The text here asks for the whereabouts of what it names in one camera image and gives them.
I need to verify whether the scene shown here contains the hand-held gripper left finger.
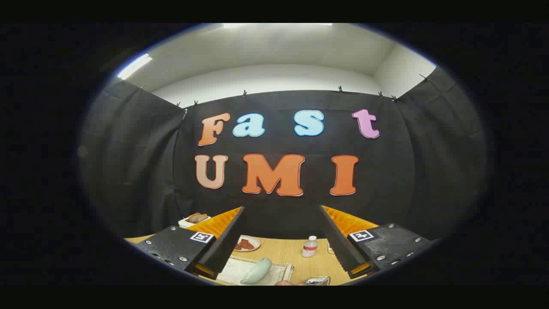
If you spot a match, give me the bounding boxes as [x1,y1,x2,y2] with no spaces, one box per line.
[134,206,247,280]

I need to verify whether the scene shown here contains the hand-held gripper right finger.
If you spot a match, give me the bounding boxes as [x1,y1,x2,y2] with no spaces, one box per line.
[318,205,431,279]

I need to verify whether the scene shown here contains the white wire dish rack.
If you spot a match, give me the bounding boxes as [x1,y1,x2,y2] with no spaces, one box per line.
[216,256,295,286]

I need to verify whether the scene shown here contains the light green plate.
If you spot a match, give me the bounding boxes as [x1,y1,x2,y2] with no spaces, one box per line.
[240,257,273,285]

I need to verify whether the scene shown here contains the small beige plate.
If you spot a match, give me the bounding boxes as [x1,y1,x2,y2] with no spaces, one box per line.
[234,235,261,252]

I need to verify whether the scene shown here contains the clear water bottle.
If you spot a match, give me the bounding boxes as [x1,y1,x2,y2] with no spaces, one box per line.
[302,236,319,258]

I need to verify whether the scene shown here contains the white toaster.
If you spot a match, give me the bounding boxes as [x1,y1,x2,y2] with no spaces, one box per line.
[178,215,211,229]

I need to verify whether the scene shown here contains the ceiling light strip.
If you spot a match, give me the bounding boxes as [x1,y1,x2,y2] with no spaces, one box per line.
[117,53,153,81]

